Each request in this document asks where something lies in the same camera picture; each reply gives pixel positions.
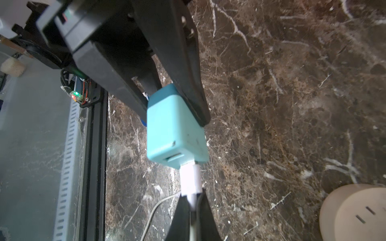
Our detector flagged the pink round power strip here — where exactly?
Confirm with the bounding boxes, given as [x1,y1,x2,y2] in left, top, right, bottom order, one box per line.
[319,184,386,241]

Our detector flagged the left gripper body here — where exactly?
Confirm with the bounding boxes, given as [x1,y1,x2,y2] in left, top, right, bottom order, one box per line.
[12,1,149,75]

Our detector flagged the white usb charging cable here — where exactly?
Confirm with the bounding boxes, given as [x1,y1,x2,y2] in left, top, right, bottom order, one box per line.
[139,161,203,241]

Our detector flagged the white slotted cable duct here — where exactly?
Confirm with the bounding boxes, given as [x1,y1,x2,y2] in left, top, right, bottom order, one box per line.
[52,101,88,241]

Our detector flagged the teal usb charger adapter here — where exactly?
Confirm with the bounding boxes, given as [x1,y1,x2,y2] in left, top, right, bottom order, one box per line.
[147,84,210,169]

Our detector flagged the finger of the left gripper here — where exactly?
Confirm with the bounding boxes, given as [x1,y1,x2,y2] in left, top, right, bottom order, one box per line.
[131,1,211,127]
[72,41,161,122]

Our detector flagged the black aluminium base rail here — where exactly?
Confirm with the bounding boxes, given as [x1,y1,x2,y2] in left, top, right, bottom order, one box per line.
[78,80,108,241]

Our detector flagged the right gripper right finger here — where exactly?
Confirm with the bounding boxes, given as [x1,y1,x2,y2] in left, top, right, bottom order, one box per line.
[196,189,222,241]

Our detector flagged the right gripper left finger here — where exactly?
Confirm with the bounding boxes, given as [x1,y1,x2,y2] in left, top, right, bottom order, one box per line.
[165,196,191,241]

